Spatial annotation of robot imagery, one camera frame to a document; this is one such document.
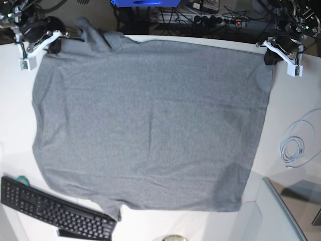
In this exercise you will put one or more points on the grey t-shirt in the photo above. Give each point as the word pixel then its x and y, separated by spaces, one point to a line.
pixel 154 125

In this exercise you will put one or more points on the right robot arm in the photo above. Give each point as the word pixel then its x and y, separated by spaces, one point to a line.
pixel 17 12

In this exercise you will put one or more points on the blue box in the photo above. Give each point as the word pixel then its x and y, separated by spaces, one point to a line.
pixel 146 3

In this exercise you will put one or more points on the green tape roll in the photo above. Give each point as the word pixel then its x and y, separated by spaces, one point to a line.
pixel 23 180

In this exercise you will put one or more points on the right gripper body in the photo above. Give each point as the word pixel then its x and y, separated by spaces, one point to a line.
pixel 34 36

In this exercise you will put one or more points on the black computer keyboard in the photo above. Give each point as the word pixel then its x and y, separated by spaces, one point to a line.
pixel 76 220

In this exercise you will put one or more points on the black power strip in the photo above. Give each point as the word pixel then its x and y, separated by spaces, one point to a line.
pixel 211 21

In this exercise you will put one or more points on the round brass object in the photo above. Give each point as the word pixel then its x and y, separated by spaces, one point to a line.
pixel 174 237

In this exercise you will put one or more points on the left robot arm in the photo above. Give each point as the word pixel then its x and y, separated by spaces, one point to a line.
pixel 297 28

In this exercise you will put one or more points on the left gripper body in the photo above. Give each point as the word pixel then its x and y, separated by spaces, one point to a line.
pixel 289 48

